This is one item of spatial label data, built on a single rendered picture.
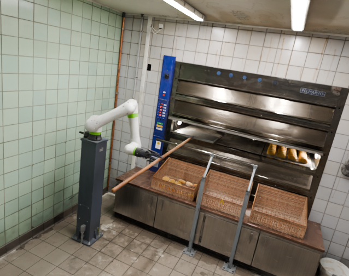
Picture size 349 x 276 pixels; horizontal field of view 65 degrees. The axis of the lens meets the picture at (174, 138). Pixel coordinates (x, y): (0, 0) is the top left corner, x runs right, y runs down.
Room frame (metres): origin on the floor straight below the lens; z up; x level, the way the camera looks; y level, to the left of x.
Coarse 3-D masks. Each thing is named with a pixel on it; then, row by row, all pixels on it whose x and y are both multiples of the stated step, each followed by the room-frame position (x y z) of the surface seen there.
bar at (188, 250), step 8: (176, 144) 3.11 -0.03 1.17; (208, 152) 2.97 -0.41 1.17; (232, 160) 2.87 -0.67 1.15; (240, 160) 2.85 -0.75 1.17; (208, 168) 2.85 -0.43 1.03; (256, 168) 2.77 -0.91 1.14; (200, 184) 2.74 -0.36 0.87; (200, 192) 2.74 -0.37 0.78; (248, 192) 2.57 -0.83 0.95; (200, 200) 2.73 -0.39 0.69; (240, 216) 2.57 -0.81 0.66; (240, 224) 2.57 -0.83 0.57; (192, 232) 2.74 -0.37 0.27; (192, 240) 2.73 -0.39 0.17; (184, 248) 2.79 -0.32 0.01; (192, 248) 2.81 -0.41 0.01; (232, 248) 2.57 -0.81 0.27; (192, 256) 2.67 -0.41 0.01; (232, 256) 2.57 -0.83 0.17; (224, 264) 2.62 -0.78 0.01; (232, 264) 2.64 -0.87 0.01; (232, 272) 2.52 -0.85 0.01
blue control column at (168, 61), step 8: (168, 56) 3.58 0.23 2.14; (168, 64) 3.57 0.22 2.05; (168, 72) 3.57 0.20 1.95; (160, 80) 3.60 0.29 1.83; (168, 80) 3.56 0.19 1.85; (160, 88) 3.59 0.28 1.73; (168, 88) 3.55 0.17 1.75; (160, 96) 3.59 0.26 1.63; (168, 96) 3.55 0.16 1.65; (168, 104) 3.56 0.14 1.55; (160, 136) 3.56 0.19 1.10; (152, 144) 3.60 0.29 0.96; (160, 152) 3.55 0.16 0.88; (152, 168) 3.58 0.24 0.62
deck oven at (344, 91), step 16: (176, 64) 3.57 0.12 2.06; (176, 80) 3.56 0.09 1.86; (176, 96) 3.55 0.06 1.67; (240, 112) 3.25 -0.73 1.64; (256, 112) 3.19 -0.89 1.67; (336, 112) 2.91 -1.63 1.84; (176, 128) 3.75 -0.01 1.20; (320, 128) 2.94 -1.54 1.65; (336, 128) 2.89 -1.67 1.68; (304, 144) 2.98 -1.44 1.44; (192, 160) 3.42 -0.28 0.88; (256, 160) 3.14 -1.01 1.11; (320, 160) 2.91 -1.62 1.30; (240, 176) 3.19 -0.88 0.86; (256, 176) 3.12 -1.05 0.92; (320, 176) 2.89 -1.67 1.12; (304, 192) 2.93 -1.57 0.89; (272, 208) 3.03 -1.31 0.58
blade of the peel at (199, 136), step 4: (176, 132) 3.52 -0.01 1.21; (180, 132) 3.64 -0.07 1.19; (184, 132) 3.67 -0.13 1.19; (188, 132) 3.70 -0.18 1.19; (192, 132) 3.73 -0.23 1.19; (196, 132) 3.77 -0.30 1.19; (188, 136) 3.47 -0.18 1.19; (196, 136) 3.54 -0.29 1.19; (200, 136) 3.57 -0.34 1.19; (204, 136) 3.60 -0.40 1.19; (208, 136) 3.63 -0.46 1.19; (212, 136) 3.66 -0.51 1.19; (216, 136) 3.69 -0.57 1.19; (204, 140) 3.39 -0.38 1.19; (208, 140) 3.37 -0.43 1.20; (212, 140) 3.47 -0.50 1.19
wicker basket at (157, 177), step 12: (168, 168) 3.45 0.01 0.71; (180, 168) 3.41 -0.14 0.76; (192, 168) 3.36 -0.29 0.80; (204, 168) 3.32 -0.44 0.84; (156, 180) 3.04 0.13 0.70; (168, 180) 3.34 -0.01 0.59; (192, 180) 3.31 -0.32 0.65; (168, 192) 2.98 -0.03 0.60; (180, 192) 2.93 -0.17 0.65; (192, 192) 2.88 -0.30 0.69
